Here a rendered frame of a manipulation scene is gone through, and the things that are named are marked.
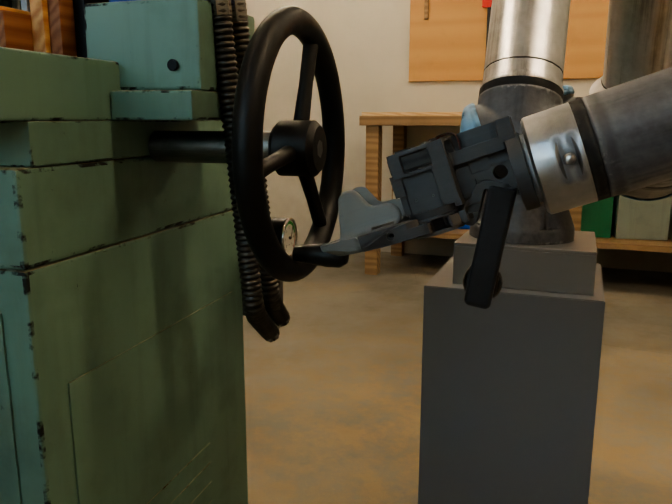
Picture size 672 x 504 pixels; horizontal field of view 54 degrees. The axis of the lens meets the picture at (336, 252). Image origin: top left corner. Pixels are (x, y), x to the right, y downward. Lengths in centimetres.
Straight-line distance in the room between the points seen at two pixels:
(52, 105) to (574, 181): 46
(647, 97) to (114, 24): 51
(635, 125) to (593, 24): 341
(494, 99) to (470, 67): 328
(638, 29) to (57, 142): 82
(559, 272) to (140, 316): 70
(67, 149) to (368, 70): 357
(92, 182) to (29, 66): 13
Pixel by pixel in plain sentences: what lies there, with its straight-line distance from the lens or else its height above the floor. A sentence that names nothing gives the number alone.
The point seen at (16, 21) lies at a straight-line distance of 80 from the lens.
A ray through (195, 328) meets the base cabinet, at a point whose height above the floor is 57.
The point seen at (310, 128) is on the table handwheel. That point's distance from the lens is 70.
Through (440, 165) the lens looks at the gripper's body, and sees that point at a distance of 59.
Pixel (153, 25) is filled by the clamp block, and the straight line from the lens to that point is 73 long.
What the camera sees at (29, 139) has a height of 82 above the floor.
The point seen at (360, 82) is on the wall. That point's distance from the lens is 418.
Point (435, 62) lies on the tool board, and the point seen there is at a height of 116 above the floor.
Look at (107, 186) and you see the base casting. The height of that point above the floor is 77.
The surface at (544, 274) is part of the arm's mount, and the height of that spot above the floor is 58.
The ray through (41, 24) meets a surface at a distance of 80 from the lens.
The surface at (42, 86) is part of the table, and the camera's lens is 66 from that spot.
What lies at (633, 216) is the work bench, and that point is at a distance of 355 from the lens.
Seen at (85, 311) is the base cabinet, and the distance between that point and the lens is 71.
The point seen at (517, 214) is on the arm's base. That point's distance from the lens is 120.
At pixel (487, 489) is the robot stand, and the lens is 131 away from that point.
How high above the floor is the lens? 84
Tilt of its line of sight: 12 degrees down
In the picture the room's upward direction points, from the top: straight up
